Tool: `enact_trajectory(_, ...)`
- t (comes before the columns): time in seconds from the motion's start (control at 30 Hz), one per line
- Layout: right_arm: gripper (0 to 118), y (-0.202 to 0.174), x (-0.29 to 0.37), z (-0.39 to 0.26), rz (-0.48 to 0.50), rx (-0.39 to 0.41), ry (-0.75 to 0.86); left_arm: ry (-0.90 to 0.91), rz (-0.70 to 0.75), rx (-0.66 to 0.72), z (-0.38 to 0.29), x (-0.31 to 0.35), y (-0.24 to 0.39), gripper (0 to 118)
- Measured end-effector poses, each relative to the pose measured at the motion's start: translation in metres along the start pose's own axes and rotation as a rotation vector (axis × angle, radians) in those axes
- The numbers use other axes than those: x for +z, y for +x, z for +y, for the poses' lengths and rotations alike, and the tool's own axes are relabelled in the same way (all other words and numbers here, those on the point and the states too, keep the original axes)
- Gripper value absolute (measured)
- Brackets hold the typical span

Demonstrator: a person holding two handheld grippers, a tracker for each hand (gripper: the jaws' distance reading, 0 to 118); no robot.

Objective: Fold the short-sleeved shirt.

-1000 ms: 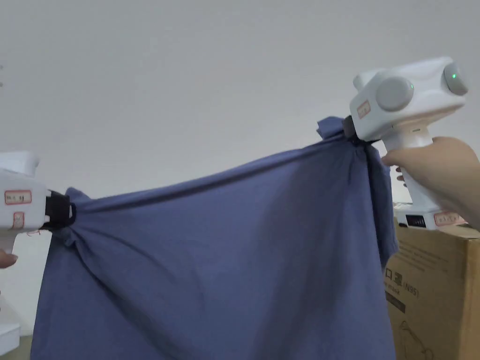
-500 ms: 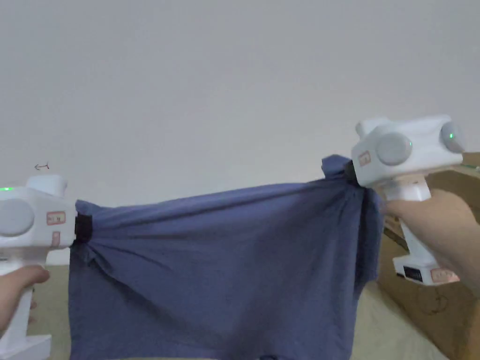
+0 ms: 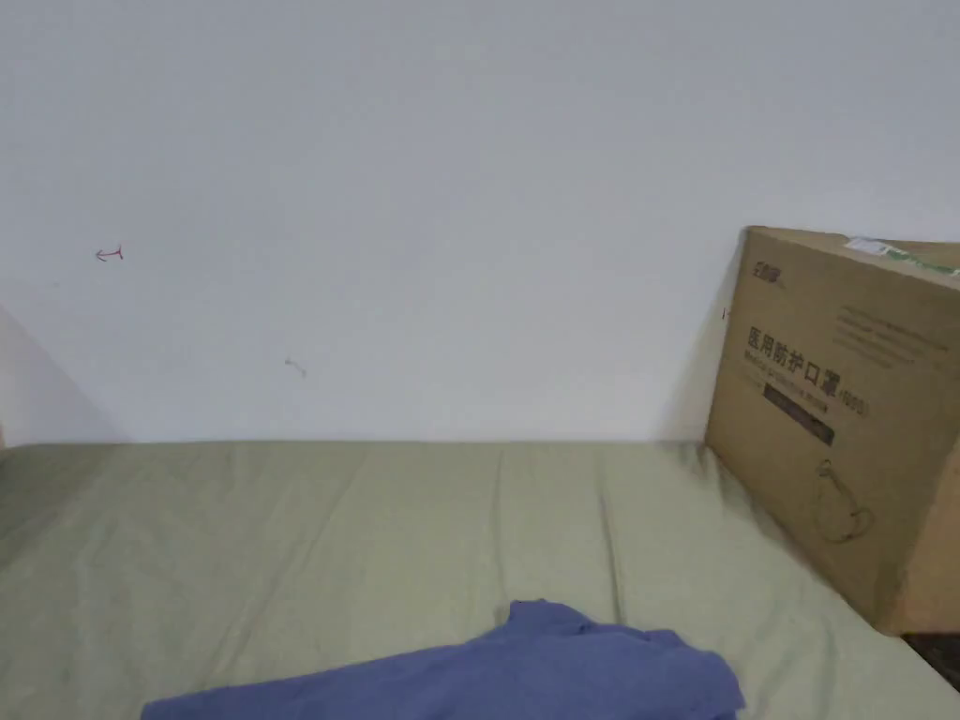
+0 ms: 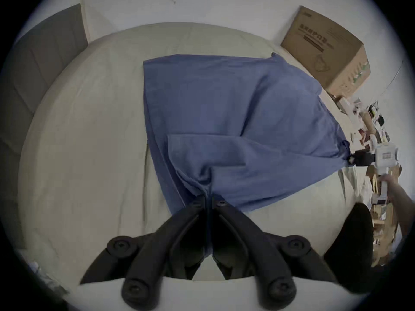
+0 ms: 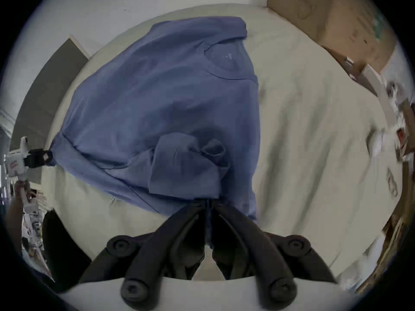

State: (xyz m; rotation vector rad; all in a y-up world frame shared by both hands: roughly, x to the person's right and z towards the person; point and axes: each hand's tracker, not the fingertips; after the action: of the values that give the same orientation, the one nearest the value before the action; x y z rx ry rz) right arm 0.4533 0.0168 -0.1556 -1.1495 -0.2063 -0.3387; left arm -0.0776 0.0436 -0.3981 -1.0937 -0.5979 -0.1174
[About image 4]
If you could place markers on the bed with beige sheet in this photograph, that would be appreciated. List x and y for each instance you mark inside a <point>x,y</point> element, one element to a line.
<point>81,141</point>

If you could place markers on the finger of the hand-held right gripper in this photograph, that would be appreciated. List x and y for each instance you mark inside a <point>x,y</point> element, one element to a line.
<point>352,159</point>

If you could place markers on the blue shirt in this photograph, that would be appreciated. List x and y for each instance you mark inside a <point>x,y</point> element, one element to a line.
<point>227,109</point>

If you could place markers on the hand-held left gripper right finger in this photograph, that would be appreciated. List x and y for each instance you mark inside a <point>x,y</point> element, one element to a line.
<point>262,254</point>

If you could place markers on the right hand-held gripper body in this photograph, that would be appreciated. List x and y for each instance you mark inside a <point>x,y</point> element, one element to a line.
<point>385,157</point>

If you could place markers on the pile of small boxes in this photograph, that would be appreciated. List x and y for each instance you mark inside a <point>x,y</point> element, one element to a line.
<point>384,225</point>

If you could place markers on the grey padded headboard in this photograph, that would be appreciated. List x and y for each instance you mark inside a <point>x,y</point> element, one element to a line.
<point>35,76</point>

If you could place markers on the person's right hand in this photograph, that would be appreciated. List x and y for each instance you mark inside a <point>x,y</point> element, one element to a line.
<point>388,179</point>

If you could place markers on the person's right forearm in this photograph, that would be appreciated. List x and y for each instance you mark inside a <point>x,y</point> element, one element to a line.
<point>403,206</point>

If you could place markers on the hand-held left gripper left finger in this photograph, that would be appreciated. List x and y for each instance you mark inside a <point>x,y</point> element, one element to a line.
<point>152,254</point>

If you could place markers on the large brown cardboard carton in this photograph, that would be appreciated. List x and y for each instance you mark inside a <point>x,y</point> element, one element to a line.
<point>327,47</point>

